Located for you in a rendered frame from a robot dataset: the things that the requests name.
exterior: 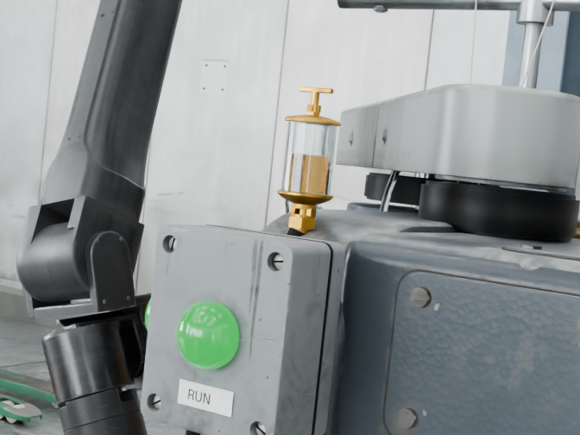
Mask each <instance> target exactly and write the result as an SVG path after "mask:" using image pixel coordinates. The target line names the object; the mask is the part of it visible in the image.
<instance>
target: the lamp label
mask: <svg viewBox="0 0 580 435"><path fill-rule="evenodd" d="M233 394H234V392H231V391H227V390H223V389H220V388H214V387H210V386H206V385H203V384H199V383H196V382H192V381H186V380H182V379H180V386H179V395H178V403H180V404H183V405H187V406H190V407H196V408H199V409H202V410H206V411H209V412H213V413H218V414H222V415H225V416H228V417H231V412H232V403H233Z"/></svg>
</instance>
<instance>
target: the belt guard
mask: <svg viewBox="0 0 580 435"><path fill-rule="evenodd" d="M340 123H341V126H339V134H338V143H337V158H336V165H344V166H353V167H368V168H376V169H385V170H397V171H402V172H410V173H432V174H436V179H439V180H454V181H462V182H470V183H478V184H487V185H495V186H511V187H519V188H527V189H536V190H545V191H553V192H567V188H572V189H575V187H576V180H577V166H578V159H579V151H580V97H578V96H575V95H571V94H568V93H562V92H558V91H548V90H540V89H533V88H526V87H517V86H507V85H480V84H450V85H442V86H439V87H435V88H432V89H428V90H424V91H418V92H415V93H411V94H407V95H404V96H400V97H397V98H390V99H387V100H383V101H380V102H376V103H372V104H366V105H363V106H359V107H356V108H352V109H348V110H344V111H342V113H341V117H340Z"/></svg>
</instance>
